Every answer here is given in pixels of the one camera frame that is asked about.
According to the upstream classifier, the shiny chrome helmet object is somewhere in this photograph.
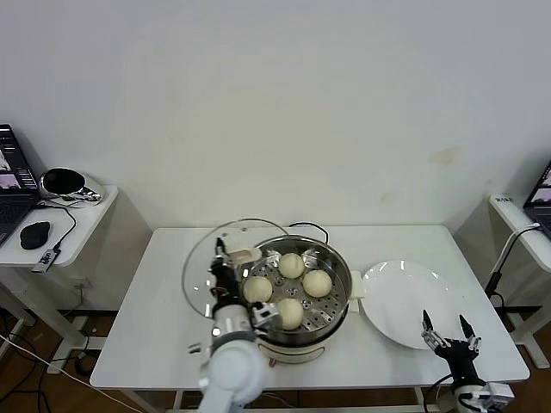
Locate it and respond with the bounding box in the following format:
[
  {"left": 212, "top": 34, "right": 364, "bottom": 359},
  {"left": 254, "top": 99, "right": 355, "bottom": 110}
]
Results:
[{"left": 39, "top": 167, "right": 106, "bottom": 210}]

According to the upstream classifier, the white floor cable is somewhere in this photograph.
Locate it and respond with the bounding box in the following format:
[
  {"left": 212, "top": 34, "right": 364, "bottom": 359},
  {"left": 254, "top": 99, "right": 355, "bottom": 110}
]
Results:
[{"left": 0, "top": 334, "right": 94, "bottom": 391}]

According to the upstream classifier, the white round plate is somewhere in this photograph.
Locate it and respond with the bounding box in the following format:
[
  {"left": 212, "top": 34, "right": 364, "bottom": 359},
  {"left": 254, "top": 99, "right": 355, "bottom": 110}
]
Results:
[{"left": 360, "top": 260, "right": 457, "bottom": 350}]

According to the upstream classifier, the black power adapter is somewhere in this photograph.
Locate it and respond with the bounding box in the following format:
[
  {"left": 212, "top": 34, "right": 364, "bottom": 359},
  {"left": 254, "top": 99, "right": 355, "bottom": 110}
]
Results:
[{"left": 485, "top": 270, "right": 504, "bottom": 302}]

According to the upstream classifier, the black computer mouse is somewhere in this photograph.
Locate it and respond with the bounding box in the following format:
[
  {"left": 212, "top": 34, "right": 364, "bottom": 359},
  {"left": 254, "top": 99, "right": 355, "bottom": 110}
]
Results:
[{"left": 20, "top": 220, "right": 52, "bottom": 250}]

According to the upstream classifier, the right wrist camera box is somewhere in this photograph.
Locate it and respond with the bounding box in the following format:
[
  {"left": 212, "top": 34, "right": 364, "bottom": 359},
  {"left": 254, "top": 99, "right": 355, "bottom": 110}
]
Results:
[{"left": 484, "top": 380, "right": 516, "bottom": 408}]

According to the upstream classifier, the white main table frame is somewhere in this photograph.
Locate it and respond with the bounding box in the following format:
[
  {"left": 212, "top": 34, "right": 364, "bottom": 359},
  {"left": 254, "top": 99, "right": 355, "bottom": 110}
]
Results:
[{"left": 163, "top": 385, "right": 492, "bottom": 413}]

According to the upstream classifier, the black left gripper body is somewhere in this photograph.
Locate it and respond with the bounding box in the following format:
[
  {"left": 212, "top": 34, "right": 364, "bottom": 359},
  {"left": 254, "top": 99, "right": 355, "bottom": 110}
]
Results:
[{"left": 210, "top": 257, "right": 245, "bottom": 307}]

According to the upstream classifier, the white steamed baozi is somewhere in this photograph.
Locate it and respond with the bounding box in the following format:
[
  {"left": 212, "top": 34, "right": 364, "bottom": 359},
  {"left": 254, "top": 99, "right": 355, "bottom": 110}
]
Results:
[
  {"left": 301, "top": 269, "right": 333, "bottom": 299},
  {"left": 243, "top": 275, "right": 274, "bottom": 304},
  {"left": 277, "top": 298, "right": 305, "bottom": 331},
  {"left": 278, "top": 252, "right": 306, "bottom": 280}
]

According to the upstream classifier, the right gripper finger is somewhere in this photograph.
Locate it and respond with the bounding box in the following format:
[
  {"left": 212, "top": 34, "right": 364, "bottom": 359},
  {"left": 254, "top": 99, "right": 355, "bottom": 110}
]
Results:
[
  {"left": 421, "top": 310, "right": 449, "bottom": 350},
  {"left": 460, "top": 315, "right": 481, "bottom": 352}
]

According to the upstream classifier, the stainless steel steamer basket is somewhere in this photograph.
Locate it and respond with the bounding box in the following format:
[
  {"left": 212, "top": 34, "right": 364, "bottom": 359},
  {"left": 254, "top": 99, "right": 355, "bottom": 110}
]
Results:
[{"left": 240, "top": 234, "right": 354, "bottom": 341}]

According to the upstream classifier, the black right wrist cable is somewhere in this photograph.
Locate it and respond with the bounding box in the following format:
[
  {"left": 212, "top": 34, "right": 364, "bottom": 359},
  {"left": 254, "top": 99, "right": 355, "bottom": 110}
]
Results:
[{"left": 424, "top": 373, "right": 455, "bottom": 413}]

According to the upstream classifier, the black cooker power cable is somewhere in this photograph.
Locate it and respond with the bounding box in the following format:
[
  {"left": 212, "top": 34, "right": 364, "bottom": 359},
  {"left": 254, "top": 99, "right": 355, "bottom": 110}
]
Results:
[{"left": 288, "top": 221, "right": 331, "bottom": 244}]

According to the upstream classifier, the grey usb hub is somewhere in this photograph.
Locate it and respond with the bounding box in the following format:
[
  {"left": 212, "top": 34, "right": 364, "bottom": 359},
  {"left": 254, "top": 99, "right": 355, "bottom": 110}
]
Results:
[{"left": 30, "top": 247, "right": 61, "bottom": 274}]

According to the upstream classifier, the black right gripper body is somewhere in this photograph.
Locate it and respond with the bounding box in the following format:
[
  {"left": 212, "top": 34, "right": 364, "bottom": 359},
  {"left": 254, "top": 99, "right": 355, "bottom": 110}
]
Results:
[{"left": 435, "top": 339, "right": 486, "bottom": 388}]

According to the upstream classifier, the glass lid with cream handle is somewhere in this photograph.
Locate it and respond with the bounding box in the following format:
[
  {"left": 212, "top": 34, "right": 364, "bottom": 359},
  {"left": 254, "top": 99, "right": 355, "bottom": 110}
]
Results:
[{"left": 182, "top": 218, "right": 294, "bottom": 319}]

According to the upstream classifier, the white laptop cable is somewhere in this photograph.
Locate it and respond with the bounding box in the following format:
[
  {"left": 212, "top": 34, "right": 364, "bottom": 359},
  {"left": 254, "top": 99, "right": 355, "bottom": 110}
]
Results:
[{"left": 494, "top": 223, "right": 542, "bottom": 276}]

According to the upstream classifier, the dark open laptop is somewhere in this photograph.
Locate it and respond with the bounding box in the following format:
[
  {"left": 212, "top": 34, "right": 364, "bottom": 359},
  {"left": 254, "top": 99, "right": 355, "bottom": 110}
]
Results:
[
  {"left": 523, "top": 158, "right": 551, "bottom": 240},
  {"left": 0, "top": 123, "right": 42, "bottom": 249}
]

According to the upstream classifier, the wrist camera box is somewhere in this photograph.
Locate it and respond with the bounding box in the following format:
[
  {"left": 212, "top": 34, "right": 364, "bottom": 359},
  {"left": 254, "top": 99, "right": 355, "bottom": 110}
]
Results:
[
  {"left": 251, "top": 300, "right": 283, "bottom": 332},
  {"left": 484, "top": 380, "right": 516, "bottom": 408}
]

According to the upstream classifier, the black usb hub cable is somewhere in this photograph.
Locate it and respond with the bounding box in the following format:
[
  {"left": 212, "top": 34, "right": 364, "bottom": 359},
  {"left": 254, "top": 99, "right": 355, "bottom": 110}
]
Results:
[{"left": 33, "top": 201, "right": 77, "bottom": 250}]

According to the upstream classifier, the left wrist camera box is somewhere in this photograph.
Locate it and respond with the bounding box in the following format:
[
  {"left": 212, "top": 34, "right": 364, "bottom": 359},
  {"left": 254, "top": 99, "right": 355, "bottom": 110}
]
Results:
[{"left": 251, "top": 300, "right": 283, "bottom": 332}]

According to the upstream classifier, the round brown floor object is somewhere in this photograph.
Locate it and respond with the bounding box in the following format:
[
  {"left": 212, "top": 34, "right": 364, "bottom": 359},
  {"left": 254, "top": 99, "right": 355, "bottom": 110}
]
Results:
[{"left": 73, "top": 354, "right": 98, "bottom": 376}]

